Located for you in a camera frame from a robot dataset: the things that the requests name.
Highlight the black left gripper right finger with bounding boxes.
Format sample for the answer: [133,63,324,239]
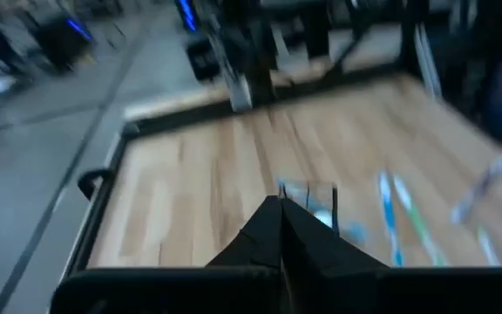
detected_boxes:
[280,198,390,314]

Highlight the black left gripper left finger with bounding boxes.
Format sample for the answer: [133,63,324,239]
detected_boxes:
[206,195,284,270]

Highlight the blue toothbrush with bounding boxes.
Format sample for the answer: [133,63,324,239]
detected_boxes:
[275,177,368,245]
[376,170,404,267]

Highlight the green toothbrush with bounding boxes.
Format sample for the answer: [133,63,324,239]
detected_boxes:
[392,174,448,267]
[476,226,500,267]

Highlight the toothbrushes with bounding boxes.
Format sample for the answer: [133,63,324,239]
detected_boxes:
[449,150,502,226]

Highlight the silver aluminium profile bar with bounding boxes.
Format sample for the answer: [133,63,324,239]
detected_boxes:
[414,21,443,99]

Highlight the black computer tower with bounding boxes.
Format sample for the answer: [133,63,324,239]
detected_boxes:
[37,15,95,71]

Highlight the black aluminium table frame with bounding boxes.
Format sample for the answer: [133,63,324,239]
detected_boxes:
[58,0,502,284]

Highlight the black frame handle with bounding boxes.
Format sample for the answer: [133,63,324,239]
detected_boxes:
[78,167,115,201]

